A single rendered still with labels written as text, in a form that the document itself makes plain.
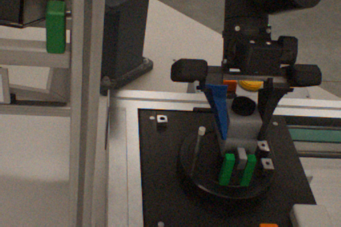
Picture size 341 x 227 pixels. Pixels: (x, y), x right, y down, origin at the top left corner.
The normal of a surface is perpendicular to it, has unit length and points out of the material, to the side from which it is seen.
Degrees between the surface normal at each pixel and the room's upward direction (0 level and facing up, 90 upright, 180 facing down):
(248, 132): 90
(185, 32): 0
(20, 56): 90
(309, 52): 0
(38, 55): 90
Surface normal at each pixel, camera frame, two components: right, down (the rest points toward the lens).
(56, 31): 0.07, 0.64
